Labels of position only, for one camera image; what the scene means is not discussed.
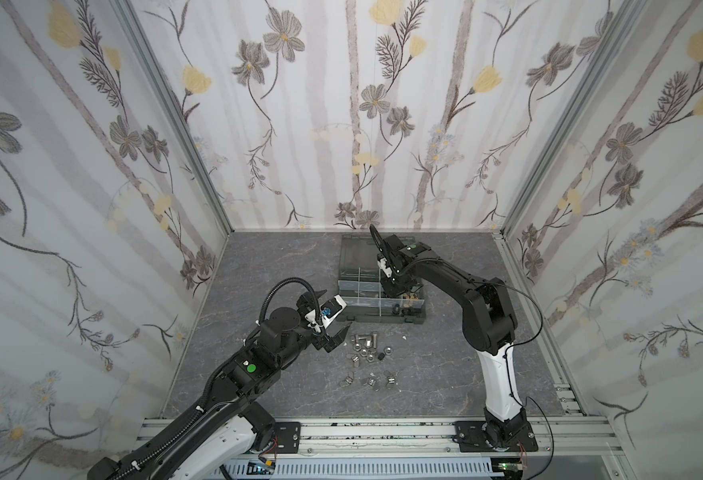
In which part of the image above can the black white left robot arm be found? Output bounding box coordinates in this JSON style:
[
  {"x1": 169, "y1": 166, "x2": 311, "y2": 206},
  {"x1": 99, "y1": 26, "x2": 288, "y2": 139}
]
[{"x1": 88, "y1": 296, "x2": 348, "y2": 479}]

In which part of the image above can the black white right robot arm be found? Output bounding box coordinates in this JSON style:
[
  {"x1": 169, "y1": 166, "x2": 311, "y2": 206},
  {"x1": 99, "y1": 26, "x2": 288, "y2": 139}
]
[{"x1": 369, "y1": 226, "x2": 527, "y2": 451}]

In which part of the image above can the green plastic organizer box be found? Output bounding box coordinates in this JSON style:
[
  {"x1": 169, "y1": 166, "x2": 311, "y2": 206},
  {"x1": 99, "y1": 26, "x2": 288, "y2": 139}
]
[{"x1": 338, "y1": 234, "x2": 427, "y2": 324}]

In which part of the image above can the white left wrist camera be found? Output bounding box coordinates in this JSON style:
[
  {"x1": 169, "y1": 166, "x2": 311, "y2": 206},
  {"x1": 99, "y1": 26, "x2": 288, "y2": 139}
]
[{"x1": 308, "y1": 295, "x2": 348, "y2": 329}]

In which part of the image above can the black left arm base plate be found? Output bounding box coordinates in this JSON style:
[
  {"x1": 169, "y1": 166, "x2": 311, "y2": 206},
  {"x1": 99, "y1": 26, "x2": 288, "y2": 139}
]
[{"x1": 267, "y1": 422, "x2": 302, "y2": 455}]

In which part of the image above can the white slotted cable duct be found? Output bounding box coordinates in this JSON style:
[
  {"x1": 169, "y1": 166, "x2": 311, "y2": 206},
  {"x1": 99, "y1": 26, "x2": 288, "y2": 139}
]
[{"x1": 225, "y1": 458, "x2": 503, "y2": 479}]

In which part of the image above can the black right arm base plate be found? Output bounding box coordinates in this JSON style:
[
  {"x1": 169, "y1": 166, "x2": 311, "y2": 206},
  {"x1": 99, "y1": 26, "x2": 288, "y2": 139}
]
[{"x1": 453, "y1": 421, "x2": 539, "y2": 453}]

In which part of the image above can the black corrugated cable conduit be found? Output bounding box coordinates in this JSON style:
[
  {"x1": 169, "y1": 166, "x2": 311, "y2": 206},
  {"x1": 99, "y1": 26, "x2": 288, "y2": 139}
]
[{"x1": 104, "y1": 407, "x2": 209, "y2": 480}]

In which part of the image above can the aluminium front rail frame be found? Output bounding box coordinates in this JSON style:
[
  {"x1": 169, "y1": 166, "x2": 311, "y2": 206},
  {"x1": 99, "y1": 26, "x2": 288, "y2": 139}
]
[{"x1": 128, "y1": 383, "x2": 637, "y2": 480}]

